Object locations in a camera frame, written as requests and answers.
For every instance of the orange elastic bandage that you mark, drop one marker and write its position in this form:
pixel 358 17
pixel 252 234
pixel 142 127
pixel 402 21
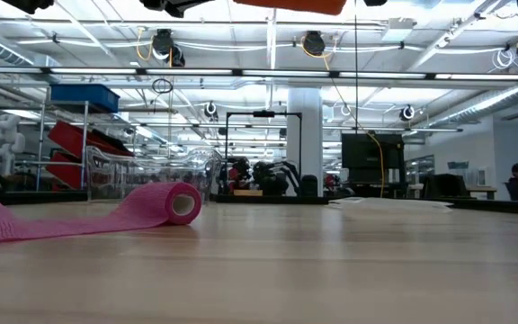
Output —
pixel 295 5

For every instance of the clear plastic container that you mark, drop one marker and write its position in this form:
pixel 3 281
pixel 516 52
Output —
pixel 151 171

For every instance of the pink elastic bandage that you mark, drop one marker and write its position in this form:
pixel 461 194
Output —
pixel 106 216

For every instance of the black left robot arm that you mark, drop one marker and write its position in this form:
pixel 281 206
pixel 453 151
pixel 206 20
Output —
pixel 29 3

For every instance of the long ceiling light bar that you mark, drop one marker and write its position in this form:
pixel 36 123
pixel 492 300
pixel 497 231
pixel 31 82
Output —
pixel 187 71

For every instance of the thin black vertical rod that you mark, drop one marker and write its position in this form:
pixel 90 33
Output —
pixel 356 67

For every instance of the blue storage bin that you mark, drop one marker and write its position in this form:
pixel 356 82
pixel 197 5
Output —
pixel 83 96

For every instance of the white pillar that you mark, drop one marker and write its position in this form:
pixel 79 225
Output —
pixel 304 135

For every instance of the large black screen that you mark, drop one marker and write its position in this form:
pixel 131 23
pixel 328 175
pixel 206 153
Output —
pixel 367 155

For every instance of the red storage bin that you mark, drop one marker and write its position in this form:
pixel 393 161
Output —
pixel 65 171
pixel 74 137

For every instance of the metal shelf rack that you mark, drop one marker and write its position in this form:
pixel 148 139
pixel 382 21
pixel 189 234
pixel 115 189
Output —
pixel 41 139

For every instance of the black cylindrical stand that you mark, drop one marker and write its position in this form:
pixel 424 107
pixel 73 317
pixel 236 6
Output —
pixel 309 185

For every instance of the black office chair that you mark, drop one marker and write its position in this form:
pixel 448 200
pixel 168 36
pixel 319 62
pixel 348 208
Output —
pixel 445 185

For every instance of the black background robot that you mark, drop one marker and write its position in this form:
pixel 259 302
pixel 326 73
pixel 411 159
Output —
pixel 272 177

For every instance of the white robot figure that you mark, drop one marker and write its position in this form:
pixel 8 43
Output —
pixel 2 139

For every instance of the black camera gantry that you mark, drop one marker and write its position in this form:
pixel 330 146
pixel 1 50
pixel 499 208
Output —
pixel 263 113

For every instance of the black metal table frame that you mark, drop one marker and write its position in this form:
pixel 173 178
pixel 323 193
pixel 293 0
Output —
pixel 38 198

